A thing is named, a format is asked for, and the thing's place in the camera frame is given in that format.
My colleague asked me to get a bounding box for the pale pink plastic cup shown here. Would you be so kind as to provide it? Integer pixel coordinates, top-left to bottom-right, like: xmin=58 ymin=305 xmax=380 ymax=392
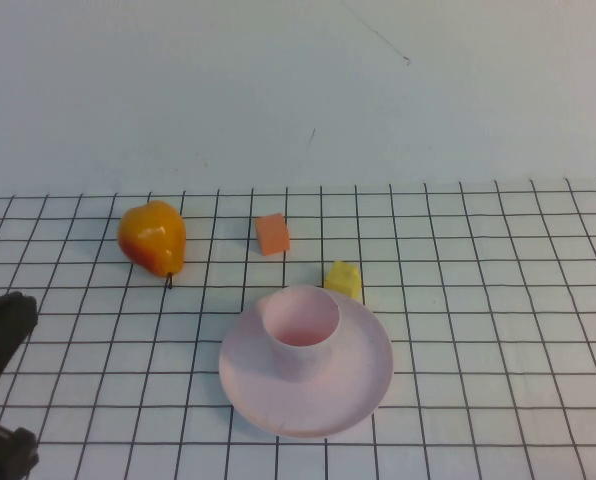
xmin=257 ymin=284 xmax=341 ymax=383

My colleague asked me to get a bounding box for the pale pink round plate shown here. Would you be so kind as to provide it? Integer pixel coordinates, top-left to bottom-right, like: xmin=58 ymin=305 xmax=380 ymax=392
xmin=218 ymin=288 xmax=395 ymax=441

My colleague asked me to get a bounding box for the orange yellow toy pear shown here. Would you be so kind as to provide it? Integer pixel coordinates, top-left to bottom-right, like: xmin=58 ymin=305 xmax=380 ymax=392
xmin=117 ymin=200 xmax=187 ymax=291

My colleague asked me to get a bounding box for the orange foam cube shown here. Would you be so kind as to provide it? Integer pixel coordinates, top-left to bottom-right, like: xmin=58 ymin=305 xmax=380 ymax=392
xmin=255 ymin=212 xmax=292 ymax=257

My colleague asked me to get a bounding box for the yellow foam cube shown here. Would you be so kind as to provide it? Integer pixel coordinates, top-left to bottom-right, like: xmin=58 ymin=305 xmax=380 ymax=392
xmin=323 ymin=259 xmax=363 ymax=304

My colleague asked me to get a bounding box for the white black-grid table mat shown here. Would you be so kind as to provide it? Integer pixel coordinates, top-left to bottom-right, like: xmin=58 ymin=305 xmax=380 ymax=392
xmin=0 ymin=175 xmax=596 ymax=480

